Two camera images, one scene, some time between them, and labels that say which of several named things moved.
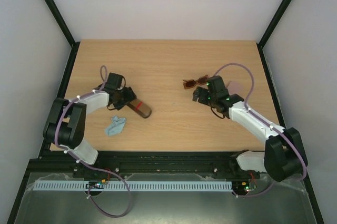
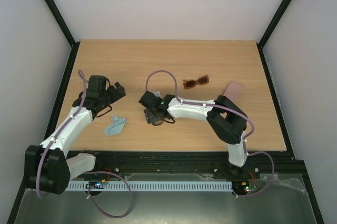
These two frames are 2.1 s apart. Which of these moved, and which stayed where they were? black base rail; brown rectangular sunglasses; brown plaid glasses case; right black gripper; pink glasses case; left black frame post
Moved: right black gripper; brown plaid glasses case
Stayed: pink glasses case; brown rectangular sunglasses; left black frame post; black base rail
